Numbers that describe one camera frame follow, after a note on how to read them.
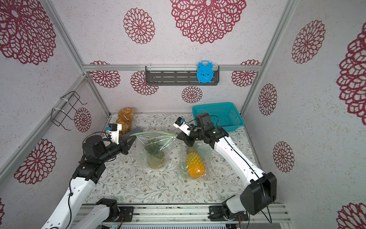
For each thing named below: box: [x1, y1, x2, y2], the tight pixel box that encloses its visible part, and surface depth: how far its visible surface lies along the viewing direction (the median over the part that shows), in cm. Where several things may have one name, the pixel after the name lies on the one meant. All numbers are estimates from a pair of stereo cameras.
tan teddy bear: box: [115, 106, 135, 135], surface depth 111 cm
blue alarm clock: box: [196, 60, 214, 84], surface depth 90 cm
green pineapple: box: [144, 138, 166, 170], surface depth 78 cm
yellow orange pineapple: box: [185, 146, 206, 179], surface depth 83 cm
